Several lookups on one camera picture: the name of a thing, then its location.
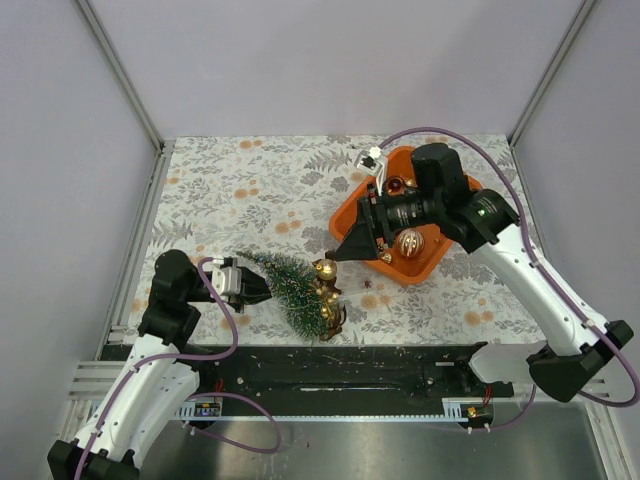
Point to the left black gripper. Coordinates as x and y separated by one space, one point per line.
254 289

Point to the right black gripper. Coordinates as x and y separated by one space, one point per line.
359 243

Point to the glittery gold bauble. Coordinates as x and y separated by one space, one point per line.
326 269

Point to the small green christmas tree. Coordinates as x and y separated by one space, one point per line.
290 280

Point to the orange plastic bin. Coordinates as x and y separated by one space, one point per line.
410 260

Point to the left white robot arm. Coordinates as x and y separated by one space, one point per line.
162 367

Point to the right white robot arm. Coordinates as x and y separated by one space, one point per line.
579 342

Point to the large striped gold bauble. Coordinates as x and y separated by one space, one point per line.
410 243

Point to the small dark brown bauble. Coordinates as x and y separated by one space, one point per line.
394 185

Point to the floral table mat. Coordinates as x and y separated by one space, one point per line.
277 193

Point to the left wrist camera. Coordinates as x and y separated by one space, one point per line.
226 277

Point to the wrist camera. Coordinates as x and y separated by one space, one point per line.
226 277
374 163

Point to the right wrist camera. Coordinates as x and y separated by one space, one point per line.
374 163

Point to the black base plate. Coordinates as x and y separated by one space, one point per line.
349 381

